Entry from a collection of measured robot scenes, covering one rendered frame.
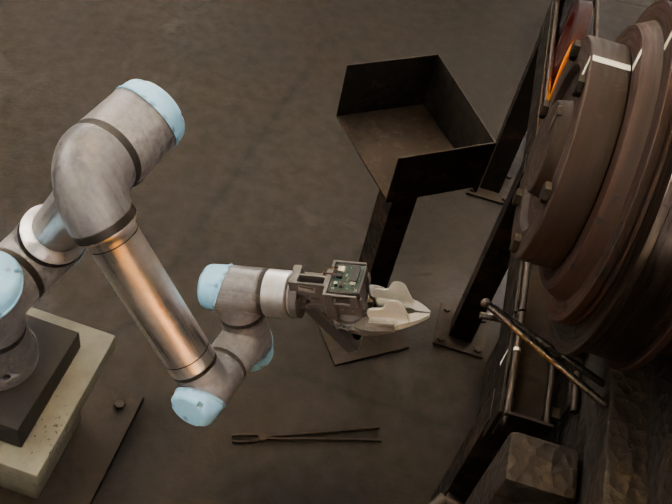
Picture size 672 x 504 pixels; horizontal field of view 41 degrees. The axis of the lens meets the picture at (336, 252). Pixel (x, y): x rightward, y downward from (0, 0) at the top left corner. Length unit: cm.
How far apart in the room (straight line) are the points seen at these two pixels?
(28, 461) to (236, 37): 170
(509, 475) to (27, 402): 88
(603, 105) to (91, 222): 67
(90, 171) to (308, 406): 105
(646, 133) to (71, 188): 72
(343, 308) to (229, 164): 126
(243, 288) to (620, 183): 65
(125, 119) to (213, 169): 128
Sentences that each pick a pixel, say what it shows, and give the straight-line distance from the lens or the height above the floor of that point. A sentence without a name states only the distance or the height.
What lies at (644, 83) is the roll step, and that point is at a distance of 101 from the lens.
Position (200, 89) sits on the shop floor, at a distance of 279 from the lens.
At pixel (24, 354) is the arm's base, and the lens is 170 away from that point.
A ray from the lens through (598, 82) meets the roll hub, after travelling 103.
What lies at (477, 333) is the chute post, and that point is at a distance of 233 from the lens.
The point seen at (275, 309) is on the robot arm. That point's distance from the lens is 139.
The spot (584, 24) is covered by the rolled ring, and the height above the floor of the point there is 75.
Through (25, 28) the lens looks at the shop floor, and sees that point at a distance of 300.
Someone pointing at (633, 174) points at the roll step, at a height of 123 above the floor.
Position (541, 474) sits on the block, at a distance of 124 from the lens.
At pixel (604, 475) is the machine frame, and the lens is 119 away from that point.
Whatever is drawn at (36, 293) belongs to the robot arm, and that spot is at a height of 52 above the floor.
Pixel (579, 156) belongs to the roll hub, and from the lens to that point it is 100.
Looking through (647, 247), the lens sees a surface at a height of 121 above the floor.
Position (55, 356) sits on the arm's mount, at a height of 36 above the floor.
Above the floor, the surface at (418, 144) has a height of 60.
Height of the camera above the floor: 184
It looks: 50 degrees down
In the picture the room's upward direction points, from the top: 14 degrees clockwise
